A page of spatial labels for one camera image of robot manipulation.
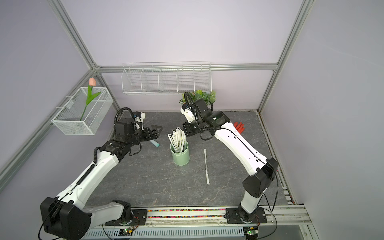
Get white wire wall shelf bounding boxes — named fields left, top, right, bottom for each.
left=121, top=62, right=213, bottom=95

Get green artificial plant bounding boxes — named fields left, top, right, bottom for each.
left=179, top=90, right=216, bottom=106

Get aluminium frame struts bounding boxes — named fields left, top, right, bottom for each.
left=0, top=0, right=316, bottom=193

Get green cylindrical storage cup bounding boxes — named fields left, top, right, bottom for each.
left=170, top=141, right=190, bottom=166

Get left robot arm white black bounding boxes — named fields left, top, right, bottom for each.
left=39, top=125, right=163, bottom=240

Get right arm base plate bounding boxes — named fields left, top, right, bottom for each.
left=224, top=207, right=267, bottom=225

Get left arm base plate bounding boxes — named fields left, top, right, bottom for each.
left=104, top=209, right=148, bottom=226

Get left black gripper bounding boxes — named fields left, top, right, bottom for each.
left=127, top=125, right=163, bottom=147

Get white mesh wall basket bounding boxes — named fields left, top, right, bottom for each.
left=51, top=87, right=114, bottom=136

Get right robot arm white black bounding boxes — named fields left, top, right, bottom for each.
left=181, top=108, right=279, bottom=223

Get pink artificial tulip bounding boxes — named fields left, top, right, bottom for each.
left=80, top=78, right=101, bottom=121

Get bundle of wrapped white straws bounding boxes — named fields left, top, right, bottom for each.
left=168, top=128, right=187, bottom=154

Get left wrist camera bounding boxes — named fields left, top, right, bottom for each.
left=113, top=107, right=145, bottom=142

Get white slotted cable duct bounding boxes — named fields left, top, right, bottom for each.
left=82, top=226, right=245, bottom=240

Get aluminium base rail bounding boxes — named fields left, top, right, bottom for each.
left=131, top=205, right=313, bottom=229

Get teal garden trowel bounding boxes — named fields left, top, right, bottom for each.
left=150, top=140, right=160, bottom=148

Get red work glove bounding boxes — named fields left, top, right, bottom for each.
left=234, top=122, right=245, bottom=134

